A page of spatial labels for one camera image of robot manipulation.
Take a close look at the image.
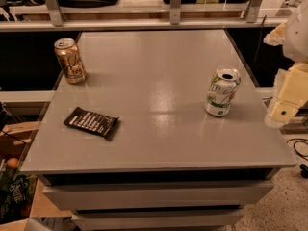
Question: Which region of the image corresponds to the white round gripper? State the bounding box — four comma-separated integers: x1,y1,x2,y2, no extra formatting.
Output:
263,0,308,128

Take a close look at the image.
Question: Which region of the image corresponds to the white green 7up can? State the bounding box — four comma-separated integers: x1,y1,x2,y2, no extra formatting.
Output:
204,65,241,116

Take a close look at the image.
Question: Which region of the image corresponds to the gold soda can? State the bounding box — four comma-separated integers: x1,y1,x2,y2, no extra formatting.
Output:
54,38,87,84

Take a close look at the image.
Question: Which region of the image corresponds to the grey drawer cabinet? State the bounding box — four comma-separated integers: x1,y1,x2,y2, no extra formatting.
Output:
22,30,295,231

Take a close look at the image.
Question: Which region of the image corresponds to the black snack wrapper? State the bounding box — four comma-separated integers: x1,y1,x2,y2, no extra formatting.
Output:
64,107,118,140

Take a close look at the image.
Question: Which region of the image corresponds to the cardboard box with items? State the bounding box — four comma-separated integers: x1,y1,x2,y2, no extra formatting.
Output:
0,121,71,231

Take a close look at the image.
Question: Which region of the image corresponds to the black floor cable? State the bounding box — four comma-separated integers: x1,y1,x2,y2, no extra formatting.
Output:
286,138,308,179

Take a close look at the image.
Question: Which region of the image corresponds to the metal shelf rail frame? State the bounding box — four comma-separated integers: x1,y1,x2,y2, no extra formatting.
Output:
0,0,290,32

